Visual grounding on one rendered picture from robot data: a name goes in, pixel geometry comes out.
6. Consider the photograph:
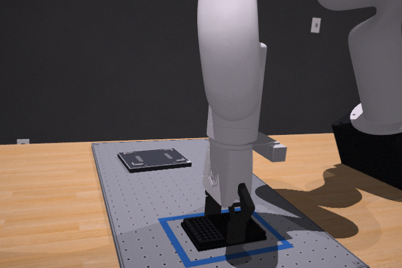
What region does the blue tape outline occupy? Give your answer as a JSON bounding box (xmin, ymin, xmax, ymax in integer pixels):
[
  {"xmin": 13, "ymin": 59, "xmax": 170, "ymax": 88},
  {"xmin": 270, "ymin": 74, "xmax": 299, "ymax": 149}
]
[{"xmin": 158, "ymin": 211, "xmax": 294, "ymax": 268}]

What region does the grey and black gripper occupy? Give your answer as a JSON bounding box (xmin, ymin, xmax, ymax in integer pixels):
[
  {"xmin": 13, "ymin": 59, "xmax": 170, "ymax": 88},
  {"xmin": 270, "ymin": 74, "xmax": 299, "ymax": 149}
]
[{"xmin": 202, "ymin": 138, "xmax": 255, "ymax": 244}]

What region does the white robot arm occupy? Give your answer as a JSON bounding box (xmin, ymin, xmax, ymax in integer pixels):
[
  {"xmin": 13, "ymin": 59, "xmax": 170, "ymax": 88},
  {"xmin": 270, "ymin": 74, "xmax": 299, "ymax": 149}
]
[{"xmin": 197, "ymin": 0, "xmax": 402, "ymax": 163}]

